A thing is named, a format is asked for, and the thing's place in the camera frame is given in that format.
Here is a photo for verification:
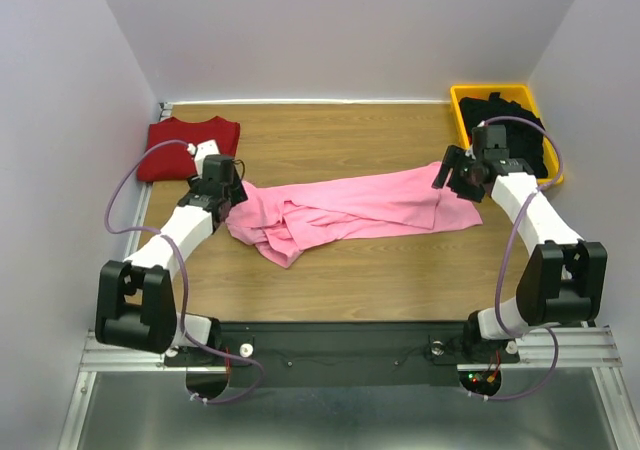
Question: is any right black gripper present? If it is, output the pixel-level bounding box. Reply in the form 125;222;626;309
431;144;485;202

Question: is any pink t shirt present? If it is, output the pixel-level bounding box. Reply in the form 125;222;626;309
226;162;482;268

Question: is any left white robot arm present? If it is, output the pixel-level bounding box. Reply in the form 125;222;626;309
95;179;247;364

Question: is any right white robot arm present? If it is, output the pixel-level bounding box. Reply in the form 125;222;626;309
432;145;608;360

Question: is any black t shirts pile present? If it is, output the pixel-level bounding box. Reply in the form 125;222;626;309
458;91;550;180

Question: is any folded red t shirt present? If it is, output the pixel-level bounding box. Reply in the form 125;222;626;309
136;116;241;183

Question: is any yellow plastic bin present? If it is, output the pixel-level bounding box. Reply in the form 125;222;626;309
450;83;559;183

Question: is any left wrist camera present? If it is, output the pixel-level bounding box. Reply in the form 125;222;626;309
187;140;245;185

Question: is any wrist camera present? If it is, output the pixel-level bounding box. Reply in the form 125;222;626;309
187;140;245;185
471;125;510;162

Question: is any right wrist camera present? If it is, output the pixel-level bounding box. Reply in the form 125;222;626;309
471;125;510;162

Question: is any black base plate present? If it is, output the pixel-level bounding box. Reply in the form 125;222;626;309
164;321;519;388

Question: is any aluminium frame rail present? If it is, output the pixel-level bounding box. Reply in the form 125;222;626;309
58;326;639;449

